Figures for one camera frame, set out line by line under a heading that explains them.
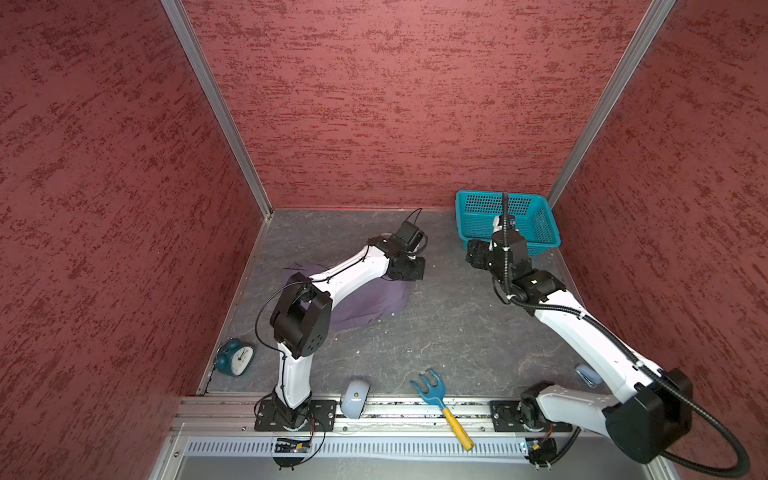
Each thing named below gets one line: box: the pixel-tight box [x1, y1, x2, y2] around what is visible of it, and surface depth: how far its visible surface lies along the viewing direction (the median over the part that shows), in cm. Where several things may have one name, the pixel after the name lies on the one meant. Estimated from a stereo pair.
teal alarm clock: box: [216, 337, 255, 377], surface depth 79 cm
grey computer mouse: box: [341, 380, 371, 419], surface depth 71 cm
